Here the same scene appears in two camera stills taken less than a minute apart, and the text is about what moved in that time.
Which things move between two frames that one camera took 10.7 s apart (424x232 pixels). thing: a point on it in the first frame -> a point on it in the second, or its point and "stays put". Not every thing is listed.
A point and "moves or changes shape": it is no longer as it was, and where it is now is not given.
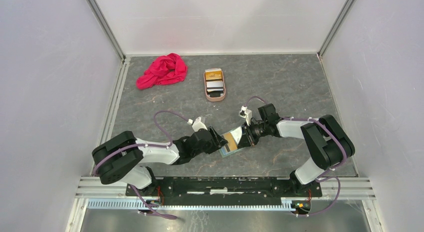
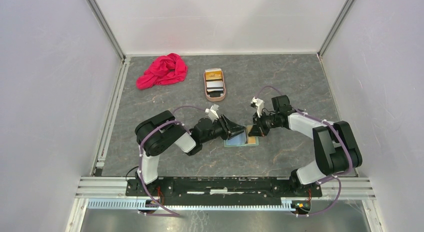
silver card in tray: x=214 y=85 stays put
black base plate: x=227 y=188 stays put
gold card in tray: x=213 y=75 stays put
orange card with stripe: x=231 y=144 moves or changes shape
